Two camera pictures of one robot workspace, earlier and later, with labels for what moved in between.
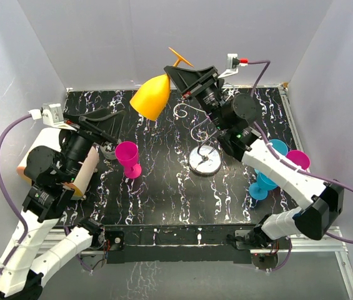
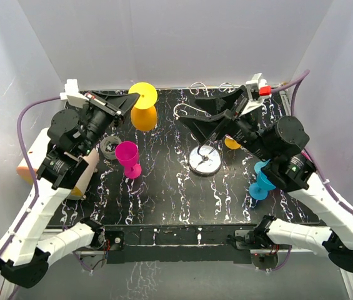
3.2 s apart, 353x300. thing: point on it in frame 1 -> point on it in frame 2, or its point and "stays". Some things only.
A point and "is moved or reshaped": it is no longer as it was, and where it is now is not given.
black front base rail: x=177 y=244 stays
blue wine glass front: x=259 y=190 stays
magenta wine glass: x=127 y=153 stays
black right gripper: x=185 y=80 -> x=222 y=110
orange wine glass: x=150 y=95 is moved or reshaped
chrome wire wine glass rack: x=205 y=159 stays
